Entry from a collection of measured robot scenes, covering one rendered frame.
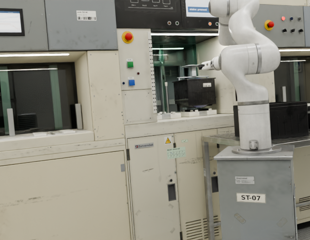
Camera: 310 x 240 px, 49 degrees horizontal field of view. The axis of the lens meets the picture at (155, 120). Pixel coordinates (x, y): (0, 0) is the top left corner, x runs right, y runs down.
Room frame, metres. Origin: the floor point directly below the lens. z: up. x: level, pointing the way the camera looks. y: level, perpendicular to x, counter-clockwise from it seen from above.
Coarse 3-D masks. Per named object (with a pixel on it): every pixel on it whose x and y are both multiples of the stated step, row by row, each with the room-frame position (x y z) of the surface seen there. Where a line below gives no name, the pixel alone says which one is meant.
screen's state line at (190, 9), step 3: (189, 9) 2.04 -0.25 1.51; (192, 9) 2.05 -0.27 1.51; (195, 9) 2.06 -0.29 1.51; (198, 9) 2.07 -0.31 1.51; (201, 9) 2.07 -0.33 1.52; (204, 9) 2.08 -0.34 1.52; (207, 9) 2.09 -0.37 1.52; (201, 12) 2.07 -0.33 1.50; (204, 12) 2.08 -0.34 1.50; (207, 12) 2.09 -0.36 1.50
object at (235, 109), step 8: (272, 104) 1.66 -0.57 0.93; (280, 104) 1.67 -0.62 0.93; (288, 104) 1.68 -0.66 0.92; (296, 104) 1.69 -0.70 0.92; (304, 104) 1.70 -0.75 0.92; (272, 112) 1.66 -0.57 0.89; (280, 112) 1.67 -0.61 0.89; (288, 112) 1.68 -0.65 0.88; (296, 112) 1.69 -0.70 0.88; (304, 112) 1.70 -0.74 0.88; (272, 120) 1.66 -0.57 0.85; (280, 120) 1.67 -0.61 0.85; (288, 120) 1.68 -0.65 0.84; (296, 120) 1.69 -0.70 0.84; (304, 120) 1.70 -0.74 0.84; (272, 128) 1.65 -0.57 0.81; (280, 128) 1.67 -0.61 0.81; (288, 128) 1.68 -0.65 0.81; (296, 128) 1.69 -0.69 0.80; (304, 128) 1.70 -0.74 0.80; (272, 136) 1.65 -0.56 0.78; (280, 136) 1.66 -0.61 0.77; (288, 136) 1.67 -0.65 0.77; (296, 136) 1.69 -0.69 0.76
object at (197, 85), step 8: (192, 72) 2.36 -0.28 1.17; (184, 80) 2.28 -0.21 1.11; (192, 80) 2.26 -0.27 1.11; (200, 80) 2.29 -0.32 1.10; (208, 80) 2.31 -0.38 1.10; (176, 88) 2.39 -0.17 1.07; (184, 88) 2.29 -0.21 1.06; (192, 88) 2.26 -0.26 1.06; (200, 88) 2.28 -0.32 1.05; (208, 88) 2.31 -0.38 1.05; (176, 96) 2.40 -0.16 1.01; (184, 96) 2.29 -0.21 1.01; (192, 96) 2.26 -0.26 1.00; (200, 96) 2.28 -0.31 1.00; (208, 96) 2.30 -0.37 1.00; (176, 104) 2.44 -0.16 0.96; (184, 104) 2.35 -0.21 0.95; (192, 104) 2.26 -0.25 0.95; (200, 104) 2.28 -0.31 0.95; (208, 104) 2.30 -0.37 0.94
